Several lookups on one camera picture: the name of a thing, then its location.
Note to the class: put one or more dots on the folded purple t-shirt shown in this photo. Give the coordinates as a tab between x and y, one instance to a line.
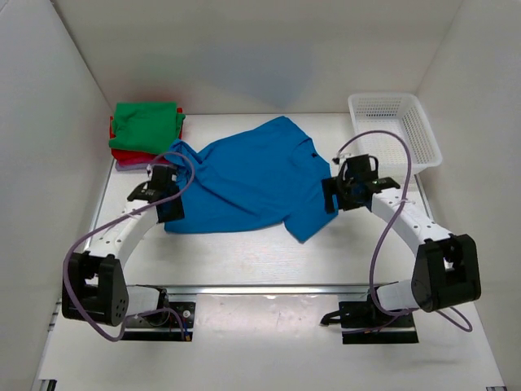
121	166

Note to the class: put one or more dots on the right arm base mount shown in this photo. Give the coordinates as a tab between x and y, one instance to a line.
362	323

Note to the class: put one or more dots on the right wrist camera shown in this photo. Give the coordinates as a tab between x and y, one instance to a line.
340	158

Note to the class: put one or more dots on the blue t-shirt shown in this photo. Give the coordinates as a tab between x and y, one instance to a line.
252	180

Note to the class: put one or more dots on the folded green t-shirt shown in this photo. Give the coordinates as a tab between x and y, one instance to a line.
150	127

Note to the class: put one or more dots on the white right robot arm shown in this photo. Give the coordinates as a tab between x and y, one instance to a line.
446	268

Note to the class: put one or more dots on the white plastic mesh basket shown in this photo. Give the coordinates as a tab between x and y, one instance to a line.
402	115

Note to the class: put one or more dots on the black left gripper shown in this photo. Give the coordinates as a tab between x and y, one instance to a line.
176	213

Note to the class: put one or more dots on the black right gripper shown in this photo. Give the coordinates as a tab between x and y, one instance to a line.
331	186

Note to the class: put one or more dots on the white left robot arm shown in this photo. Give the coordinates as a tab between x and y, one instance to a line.
96	275

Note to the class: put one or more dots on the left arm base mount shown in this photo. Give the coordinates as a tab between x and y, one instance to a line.
165	327

